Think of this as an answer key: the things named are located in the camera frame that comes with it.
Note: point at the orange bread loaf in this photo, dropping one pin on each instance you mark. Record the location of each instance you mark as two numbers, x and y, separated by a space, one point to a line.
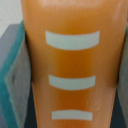
75 49

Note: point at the gripper grey teal right finger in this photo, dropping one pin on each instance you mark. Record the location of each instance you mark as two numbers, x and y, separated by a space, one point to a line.
120 112

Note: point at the gripper grey teal left finger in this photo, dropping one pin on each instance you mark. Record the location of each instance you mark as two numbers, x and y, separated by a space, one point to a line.
16 98

